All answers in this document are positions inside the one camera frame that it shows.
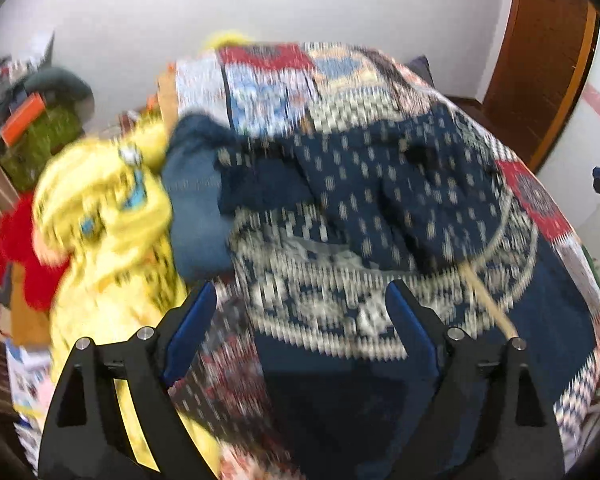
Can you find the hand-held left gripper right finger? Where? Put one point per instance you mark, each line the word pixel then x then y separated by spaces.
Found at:
pixel 415 332

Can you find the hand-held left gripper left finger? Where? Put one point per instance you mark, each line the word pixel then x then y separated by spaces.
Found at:
pixel 185 330

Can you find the navy patterned hooded jacket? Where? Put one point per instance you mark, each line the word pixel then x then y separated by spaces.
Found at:
pixel 355 185

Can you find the white sliding wardrobe door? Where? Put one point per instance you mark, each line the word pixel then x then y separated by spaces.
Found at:
pixel 580 150

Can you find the yellow cartoon print garment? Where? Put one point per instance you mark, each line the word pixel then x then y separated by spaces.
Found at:
pixel 105 240

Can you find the blue jeans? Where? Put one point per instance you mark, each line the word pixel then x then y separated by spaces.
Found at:
pixel 195 210

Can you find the brown wooden door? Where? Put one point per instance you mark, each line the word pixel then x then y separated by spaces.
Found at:
pixel 540 60

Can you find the brown cardboard box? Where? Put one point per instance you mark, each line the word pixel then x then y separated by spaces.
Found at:
pixel 27 310

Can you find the stack of printed papers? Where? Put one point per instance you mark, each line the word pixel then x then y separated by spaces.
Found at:
pixel 27 380

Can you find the red cloth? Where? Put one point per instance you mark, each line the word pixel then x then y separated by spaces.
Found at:
pixel 20 240

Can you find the dark grey bag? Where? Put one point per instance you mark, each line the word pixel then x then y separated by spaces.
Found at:
pixel 421 67

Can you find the green patterned cloth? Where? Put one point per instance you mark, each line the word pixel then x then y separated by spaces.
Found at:
pixel 50 145

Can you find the patchwork printed bed sheet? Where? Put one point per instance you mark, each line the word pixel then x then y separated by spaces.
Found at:
pixel 270 90

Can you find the orange box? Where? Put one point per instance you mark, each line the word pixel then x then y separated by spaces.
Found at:
pixel 25 117

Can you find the grey padded cover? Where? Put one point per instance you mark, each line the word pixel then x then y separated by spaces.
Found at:
pixel 65 85

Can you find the yellow plush object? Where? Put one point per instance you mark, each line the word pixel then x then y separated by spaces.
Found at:
pixel 225 40

